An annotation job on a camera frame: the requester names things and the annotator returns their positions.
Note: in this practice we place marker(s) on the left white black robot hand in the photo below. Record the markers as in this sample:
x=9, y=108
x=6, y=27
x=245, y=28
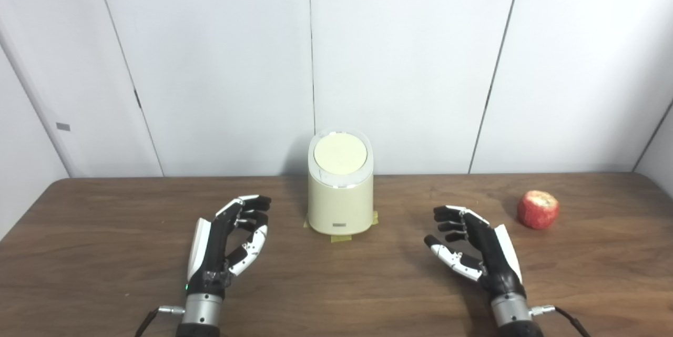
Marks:
x=210, y=253

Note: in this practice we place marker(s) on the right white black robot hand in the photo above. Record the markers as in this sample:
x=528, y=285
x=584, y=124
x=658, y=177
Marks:
x=491, y=253

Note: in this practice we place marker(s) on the red apple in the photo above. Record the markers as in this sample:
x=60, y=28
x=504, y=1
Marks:
x=537, y=213

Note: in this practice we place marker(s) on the cream-colored bin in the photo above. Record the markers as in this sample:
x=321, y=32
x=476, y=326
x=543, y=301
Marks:
x=339, y=203

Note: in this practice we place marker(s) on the cream round bin lid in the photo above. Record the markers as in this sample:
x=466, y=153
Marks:
x=340, y=153

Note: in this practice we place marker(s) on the wide yellow tape piece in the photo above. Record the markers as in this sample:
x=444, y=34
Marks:
x=342, y=238

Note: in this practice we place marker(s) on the black wall panel clip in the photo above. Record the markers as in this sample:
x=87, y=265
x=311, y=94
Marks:
x=138, y=99

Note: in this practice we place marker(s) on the small grey wall label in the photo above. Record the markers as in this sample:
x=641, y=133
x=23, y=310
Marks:
x=63, y=126

